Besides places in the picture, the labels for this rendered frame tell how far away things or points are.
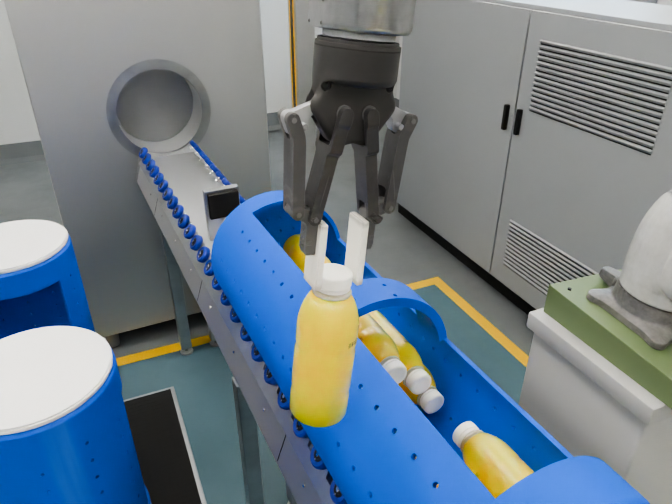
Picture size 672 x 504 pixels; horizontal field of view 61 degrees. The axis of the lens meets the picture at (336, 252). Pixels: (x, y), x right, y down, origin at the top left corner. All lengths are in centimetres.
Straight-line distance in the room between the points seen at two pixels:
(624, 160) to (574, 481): 189
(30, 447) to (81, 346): 21
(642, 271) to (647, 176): 122
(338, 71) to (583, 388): 94
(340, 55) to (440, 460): 44
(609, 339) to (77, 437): 97
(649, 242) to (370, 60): 79
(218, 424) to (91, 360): 133
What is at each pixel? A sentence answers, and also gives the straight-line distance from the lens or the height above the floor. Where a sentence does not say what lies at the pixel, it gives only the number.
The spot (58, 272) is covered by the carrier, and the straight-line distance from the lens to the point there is 157.
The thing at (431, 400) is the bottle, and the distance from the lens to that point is 97.
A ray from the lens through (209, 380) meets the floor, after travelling 262.
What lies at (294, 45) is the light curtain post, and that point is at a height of 143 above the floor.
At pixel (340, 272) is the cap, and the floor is 142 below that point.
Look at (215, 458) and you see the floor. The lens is 230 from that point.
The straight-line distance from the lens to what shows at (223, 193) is 164.
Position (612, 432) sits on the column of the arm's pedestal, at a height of 88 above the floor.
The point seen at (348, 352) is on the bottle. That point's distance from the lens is 60.
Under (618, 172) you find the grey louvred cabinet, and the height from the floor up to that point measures 91.
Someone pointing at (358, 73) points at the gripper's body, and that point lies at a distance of 48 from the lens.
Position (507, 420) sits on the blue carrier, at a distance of 92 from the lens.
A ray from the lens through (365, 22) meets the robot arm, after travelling 48.
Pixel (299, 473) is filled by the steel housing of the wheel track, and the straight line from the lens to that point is 108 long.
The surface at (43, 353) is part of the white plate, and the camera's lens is 120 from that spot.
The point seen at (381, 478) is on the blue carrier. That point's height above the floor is 116.
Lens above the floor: 172
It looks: 29 degrees down
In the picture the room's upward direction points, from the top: straight up
